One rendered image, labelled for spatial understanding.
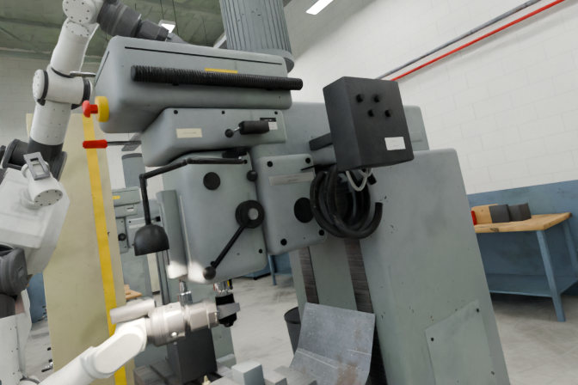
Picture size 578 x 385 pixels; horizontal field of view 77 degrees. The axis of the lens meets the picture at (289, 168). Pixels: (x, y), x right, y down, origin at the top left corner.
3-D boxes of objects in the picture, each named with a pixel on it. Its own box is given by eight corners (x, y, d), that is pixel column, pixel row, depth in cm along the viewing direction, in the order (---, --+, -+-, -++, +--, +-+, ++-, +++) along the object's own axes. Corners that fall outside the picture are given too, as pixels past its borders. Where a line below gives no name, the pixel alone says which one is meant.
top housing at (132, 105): (119, 103, 76) (108, 29, 77) (98, 136, 97) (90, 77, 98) (298, 106, 104) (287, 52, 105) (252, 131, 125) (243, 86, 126)
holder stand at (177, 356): (181, 384, 117) (172, 320, 119) (169, 364, 136) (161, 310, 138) (218, 370, 123) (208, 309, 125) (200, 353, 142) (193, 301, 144)
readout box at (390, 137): (365, 165, 79) (347, 72, 81) (336, 172, 86) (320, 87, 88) (420, 158, 91) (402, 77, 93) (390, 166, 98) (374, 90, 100)
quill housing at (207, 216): (204, 289, 81) (182, 149, 85) (174, 283, 98) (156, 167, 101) (274, 268, 93) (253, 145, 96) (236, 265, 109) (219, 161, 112)
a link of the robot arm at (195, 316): (214, 296, 88) (162, 310, 83) (221, 338, 87) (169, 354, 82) (207, 289, 99) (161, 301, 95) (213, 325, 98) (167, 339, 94)
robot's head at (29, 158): (31, 199, 94) (27, 180, 89) (21, 175, 98) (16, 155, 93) (58, 192, 98) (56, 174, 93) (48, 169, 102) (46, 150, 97)
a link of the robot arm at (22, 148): (25, 123, 113) (18, 159, 118) (14, 136, 105) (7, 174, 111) (67, 134, 118) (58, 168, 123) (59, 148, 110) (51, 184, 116)
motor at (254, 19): (252, 54, 102) (233, -51, 105) (221, 82, 118) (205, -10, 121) (307, 61, 114) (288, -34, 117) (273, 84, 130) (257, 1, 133)
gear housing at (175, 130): (170, 148, 81) (163, 105, 82) (142, 168, 101) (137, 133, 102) (290, 142, 101) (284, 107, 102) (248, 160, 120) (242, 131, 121)
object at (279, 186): (276, 256, 91) (259, 155, 94) (232, 256, 111) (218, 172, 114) (331, 241, 103) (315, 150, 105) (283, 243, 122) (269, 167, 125)
